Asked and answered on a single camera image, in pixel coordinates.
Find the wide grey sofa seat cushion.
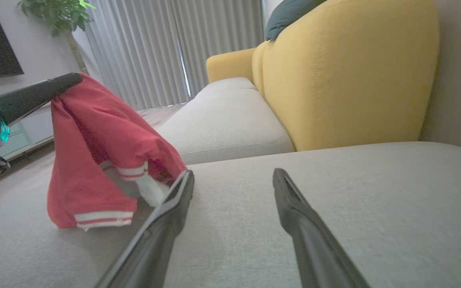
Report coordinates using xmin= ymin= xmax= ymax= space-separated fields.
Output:
xmin=0 ymin=141 xmax=461 ymax=288

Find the narrow grey sofa seat cushion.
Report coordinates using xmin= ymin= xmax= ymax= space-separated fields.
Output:
xmin=156 ymin=77 xmax=295 ymax=165

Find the dark teal pillow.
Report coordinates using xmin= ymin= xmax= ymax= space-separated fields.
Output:
xmin=265 ymin=0 xmax=328 ymax=42

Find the green potted tree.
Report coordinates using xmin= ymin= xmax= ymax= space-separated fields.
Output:
xmin=16 ymin=0 xmax=97 ymax=75

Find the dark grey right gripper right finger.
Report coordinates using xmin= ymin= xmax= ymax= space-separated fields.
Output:
xmin=272 ymin=168 xmax=372 ymax=288

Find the yellow sofa back cushion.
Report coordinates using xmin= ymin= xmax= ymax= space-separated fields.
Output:
xmin=206 ymin=0 xmax=440 ymax=152

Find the red basketball jersey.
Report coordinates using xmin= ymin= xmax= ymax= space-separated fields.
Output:
xmin=47 ymin=73 xmax=188 ymax=232

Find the pale low tv cabinet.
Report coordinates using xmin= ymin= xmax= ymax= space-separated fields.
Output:
xmin=0 ymin=103 xmax=56 ymax=161

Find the grey pleated curtain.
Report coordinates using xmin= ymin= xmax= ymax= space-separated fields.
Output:
xmin=72 ymin=0 xmax=191 ymax=111
xmin=170 ymin=0 xmax=265 ymax=100

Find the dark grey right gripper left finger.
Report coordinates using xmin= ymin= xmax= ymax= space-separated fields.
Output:
xmin=94 ymin=170 xmax=195 ymax=288

